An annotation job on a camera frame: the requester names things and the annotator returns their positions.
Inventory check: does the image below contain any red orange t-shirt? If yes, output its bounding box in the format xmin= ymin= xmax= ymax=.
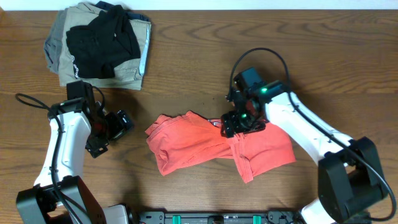
xmin=145 ymin=111 xmax=296 ymax=183

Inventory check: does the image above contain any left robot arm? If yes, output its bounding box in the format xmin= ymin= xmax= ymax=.
xmin=16 ymin=93 xmax=134 ymax=223

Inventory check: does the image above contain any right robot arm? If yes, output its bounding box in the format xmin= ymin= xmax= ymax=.
xmin=221 ymin=81 xmax=397 ymax=223

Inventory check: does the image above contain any khaki folded garment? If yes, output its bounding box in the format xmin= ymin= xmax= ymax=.
xmin=58 ymin=2 xmax=152 ymax=90

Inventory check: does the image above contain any black folded garment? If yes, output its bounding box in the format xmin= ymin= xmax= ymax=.
xmin=66 ymin=5 xmax=141 ymax=79

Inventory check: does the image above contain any grey folded garment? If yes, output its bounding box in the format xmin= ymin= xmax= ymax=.
xmin=44 ymin=9 xmax=67 ymax=73

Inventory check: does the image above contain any black mounting rail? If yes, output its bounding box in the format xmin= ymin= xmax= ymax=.
xmin=138 ymin=210 xmax=305 ymax=224

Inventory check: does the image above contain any black looped base cable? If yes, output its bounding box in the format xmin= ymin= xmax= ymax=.
xmin=267 ymin=208 xmax=307 ymax=224

